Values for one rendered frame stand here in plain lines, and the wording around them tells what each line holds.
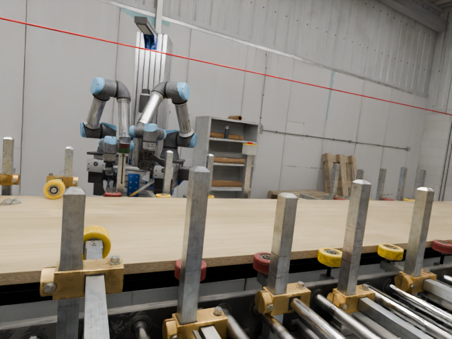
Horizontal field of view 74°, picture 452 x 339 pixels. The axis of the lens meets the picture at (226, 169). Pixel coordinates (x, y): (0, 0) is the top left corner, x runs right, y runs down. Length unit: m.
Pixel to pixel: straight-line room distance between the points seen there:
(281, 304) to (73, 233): 0.50
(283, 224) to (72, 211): 0.45
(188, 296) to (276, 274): 0.22
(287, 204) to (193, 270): 0.26
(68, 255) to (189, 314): 0.28
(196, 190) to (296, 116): 5.29
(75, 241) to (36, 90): 3.78
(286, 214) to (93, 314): 0.45
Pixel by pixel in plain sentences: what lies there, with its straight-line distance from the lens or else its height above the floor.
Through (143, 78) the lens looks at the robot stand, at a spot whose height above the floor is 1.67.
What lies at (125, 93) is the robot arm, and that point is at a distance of 2.23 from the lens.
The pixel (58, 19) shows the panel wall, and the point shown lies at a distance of 4.47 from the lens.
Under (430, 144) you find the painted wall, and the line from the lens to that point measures 9.22.
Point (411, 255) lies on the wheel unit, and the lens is 1.15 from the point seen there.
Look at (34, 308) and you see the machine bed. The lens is 0.91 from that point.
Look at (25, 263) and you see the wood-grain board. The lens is 0.86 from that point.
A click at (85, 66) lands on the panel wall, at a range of 4.37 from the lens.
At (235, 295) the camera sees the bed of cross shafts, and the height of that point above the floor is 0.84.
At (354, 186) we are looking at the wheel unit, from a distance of 0.90.
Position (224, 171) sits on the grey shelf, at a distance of 4.98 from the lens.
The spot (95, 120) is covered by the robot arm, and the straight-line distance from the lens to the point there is 2.40.
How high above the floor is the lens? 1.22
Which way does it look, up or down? 5 degrees down
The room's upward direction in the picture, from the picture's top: 6 degrees clockwise
